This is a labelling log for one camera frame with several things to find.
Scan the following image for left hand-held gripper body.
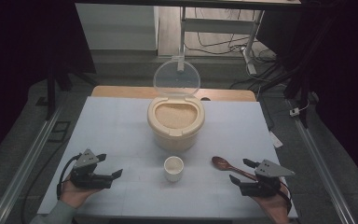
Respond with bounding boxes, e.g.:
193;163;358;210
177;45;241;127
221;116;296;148
71;148;113;190

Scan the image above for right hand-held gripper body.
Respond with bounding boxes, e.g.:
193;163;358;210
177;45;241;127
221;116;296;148
240;159;296;198

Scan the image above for brown wooden spoon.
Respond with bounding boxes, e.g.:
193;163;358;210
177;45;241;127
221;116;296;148
211;156;259;182

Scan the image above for white cup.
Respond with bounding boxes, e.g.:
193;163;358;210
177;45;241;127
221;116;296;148
163;155;185;183

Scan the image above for beige rice container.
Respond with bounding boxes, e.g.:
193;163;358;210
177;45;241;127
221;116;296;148
146;95;206;153

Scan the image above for rice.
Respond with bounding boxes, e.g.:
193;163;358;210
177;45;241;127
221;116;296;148
154;103;199;130

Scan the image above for person's left hand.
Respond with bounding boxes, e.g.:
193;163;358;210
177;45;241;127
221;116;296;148
59;173;103;209

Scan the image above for person's right hand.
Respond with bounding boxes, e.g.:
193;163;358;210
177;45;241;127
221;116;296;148
251;182;294;224

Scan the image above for white table mat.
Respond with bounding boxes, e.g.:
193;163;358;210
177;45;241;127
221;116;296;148
36;95;299;219

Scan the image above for white paper tag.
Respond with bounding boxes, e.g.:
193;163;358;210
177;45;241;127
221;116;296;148
268;130;284;149

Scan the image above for black metal stand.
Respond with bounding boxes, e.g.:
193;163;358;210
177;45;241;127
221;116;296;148
259;18;339;129
44;43;100;121

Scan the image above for clear round container lid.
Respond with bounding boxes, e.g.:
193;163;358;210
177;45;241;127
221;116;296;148
152;58;202;98

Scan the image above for dark curtain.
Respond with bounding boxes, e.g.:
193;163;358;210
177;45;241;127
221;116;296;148
0;0;98;171
255;0;358;191

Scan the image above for left hand-held gripper cable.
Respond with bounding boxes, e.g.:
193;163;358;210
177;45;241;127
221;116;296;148
56;154;82;201

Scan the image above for hand-held gripper cable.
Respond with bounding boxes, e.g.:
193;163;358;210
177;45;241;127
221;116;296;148
56;154;82;201
279;182;294;216

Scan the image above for right hand-held gripper cable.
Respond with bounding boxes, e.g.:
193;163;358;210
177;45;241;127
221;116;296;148
279;182;294;216

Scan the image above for aluminium rail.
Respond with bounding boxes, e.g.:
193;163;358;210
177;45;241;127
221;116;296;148
286;98;357;224
0;104;64;224

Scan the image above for tangle of black cables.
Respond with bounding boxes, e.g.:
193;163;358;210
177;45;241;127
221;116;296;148
185;7;278;64

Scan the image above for white desk frame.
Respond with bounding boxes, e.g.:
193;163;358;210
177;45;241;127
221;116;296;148
178;6;266;76

